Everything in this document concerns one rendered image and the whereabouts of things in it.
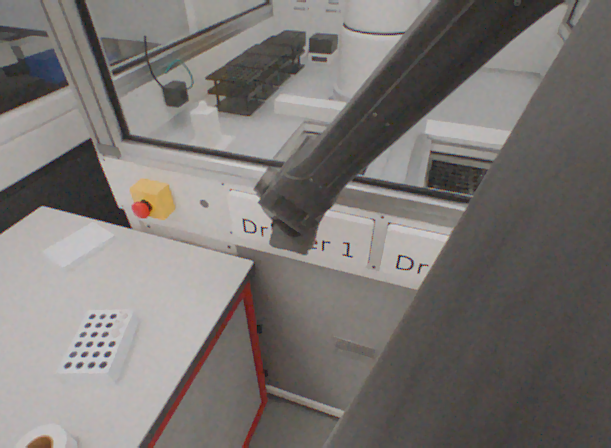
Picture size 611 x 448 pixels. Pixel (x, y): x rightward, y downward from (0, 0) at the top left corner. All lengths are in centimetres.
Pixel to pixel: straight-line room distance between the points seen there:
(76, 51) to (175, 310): 50
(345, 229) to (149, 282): 43
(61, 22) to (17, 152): 51
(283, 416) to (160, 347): 81
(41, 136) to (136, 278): 57
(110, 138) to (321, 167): 61
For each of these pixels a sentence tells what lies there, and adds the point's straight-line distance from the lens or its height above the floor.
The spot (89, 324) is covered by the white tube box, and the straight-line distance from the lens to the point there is 79.
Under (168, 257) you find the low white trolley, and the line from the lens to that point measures 89.
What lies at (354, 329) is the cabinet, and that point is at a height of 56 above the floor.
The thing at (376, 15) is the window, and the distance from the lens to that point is 57.
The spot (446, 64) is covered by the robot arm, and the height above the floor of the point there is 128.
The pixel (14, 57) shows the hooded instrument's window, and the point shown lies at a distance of 127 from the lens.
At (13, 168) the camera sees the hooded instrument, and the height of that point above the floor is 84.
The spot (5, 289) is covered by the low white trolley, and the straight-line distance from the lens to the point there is 99.
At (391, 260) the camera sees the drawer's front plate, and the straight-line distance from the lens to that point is 71.
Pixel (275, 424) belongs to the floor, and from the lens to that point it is 146.
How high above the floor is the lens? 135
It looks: 41 degrees down
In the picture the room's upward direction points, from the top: straight up
